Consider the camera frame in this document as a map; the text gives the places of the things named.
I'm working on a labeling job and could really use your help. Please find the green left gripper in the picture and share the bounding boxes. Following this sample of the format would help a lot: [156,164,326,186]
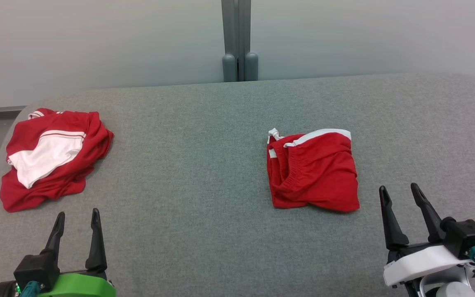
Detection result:
[0,208,117,297]

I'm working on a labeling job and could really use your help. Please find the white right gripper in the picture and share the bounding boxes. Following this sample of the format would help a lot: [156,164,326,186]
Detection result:
[379,183,473,288]

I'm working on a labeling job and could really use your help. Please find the red white-sleeved Bulls shirt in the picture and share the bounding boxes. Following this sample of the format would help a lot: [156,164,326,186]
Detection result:
[0,108,114,213]

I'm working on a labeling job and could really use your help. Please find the red Bulls 23 shorts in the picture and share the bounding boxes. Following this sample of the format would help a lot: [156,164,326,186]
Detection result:
[266,128,360,213]

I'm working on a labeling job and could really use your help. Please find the grey fabric sofa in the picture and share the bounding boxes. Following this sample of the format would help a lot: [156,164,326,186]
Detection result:
[0,73,475,297]

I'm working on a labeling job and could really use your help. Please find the grey rounded post foot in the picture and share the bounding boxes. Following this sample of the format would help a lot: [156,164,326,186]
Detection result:
[222,53,238,82]
[244,52,259,81]

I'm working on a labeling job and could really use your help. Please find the grey partition post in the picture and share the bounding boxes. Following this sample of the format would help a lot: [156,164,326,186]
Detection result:
[221,0,252,82]

